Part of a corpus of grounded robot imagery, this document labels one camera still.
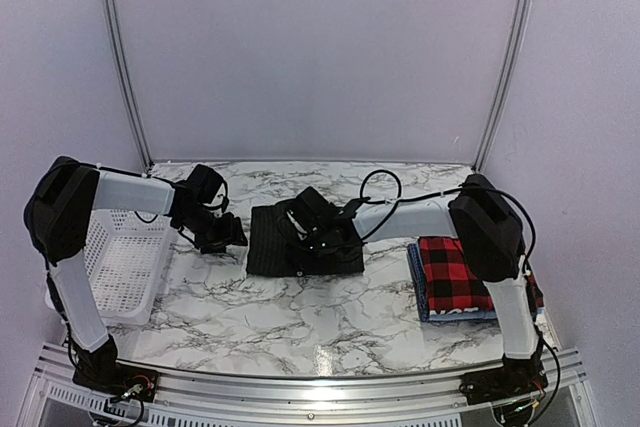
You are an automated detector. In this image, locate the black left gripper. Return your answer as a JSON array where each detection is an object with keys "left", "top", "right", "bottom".
[{"left": 177, "top": 206, "right": 248, "bottom": 254}]

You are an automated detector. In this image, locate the black pinstriped long sleeve shirt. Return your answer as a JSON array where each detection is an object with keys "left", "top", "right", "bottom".
[{"left": 246, "top": 200, "right": 364, "bottom": 278}]

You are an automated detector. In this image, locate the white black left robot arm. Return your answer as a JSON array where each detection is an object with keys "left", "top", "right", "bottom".
[{"left": 23, "top": 156, "right": 248, "bottom": 398}]

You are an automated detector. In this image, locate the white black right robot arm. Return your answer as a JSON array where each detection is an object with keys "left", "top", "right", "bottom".
[{"left": 285, "top": 174, "right": 548, "bottom": 403}]

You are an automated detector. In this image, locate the blue checked folded shirt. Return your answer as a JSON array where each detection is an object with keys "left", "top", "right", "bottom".
[{"left": 407, "top": 242, "right": 429, "bottom": 323}]

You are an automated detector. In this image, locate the white plastic laundry basket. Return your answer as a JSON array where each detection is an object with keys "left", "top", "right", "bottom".
[{"left": 84, "top": 210, "right": 176, "bottom": 326}]

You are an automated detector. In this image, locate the red black plaid shirt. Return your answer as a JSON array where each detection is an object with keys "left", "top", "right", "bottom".
[{"left": 417, "top": 235, "right": 546, "bottom": 314}]

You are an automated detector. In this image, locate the light blue folded shirt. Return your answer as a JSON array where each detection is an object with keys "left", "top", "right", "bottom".
[{"left": 418, "top": 307, "right": 524, "bottom": 323}]

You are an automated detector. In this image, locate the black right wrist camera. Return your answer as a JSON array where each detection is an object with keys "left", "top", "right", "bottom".
[{"left": 286, "top": 187, "right": 339, "bottom": 237}]

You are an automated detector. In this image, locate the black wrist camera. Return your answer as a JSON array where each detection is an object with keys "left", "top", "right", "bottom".
[
  {"left": 286, "top": 187, "right": 339, "bottom": 237},
  {"left": 186, "top": 164, "right": 229, "bottom": 213}
]

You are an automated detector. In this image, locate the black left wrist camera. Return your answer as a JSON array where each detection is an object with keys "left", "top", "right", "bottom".
[{"left": 186, "top": 164, "right": 229, "bottom": 213}]

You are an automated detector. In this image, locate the aluminium front frame rail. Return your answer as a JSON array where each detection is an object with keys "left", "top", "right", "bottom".
[{"left": 17, "top": 344, "right": 601, "bottom": 426}]

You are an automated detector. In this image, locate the left aluminium corner post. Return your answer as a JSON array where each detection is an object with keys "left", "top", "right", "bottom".
[{"left": 102, "top": 0, "right": 154, "bottom": 171}]

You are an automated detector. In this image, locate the aluminium corner post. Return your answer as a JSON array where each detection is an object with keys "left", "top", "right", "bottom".
[
  {"left": 472, "top": 0, "right": 532, "bottom": 171},
  {"left": 102, "top": 0, "right": 154, "bottom": 171}
]

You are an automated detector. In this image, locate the right aluminium corner post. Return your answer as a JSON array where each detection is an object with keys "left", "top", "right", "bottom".
[{"left": 472, "top": 0, "right": 532, "bottom": 171}]

